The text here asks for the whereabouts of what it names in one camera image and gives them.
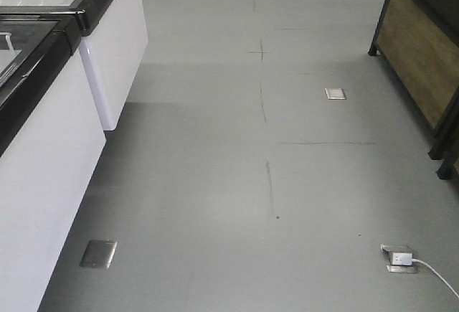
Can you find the steel floor socket plate centre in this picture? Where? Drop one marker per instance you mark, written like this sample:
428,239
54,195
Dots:
335,94

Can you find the white chest freezer near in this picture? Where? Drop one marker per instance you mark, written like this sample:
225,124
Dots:
51,140

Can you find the white chest freezer far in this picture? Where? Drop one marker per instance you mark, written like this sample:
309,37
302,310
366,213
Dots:
113,40

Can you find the steel floor socket plate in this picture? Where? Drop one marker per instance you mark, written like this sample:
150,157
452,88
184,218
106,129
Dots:
335,94
98,254

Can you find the white chest freezer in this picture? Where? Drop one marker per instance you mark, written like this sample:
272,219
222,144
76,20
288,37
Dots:
51,140
113,40

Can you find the steel floor socket plate left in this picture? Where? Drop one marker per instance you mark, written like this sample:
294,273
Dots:
98,254

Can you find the wooden black-framed display stand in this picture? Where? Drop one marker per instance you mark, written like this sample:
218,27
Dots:
419,41

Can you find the white power adapter plug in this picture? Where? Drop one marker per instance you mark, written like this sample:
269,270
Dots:
399,258

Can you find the open steel floor socket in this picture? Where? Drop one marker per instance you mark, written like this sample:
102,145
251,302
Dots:
385,249

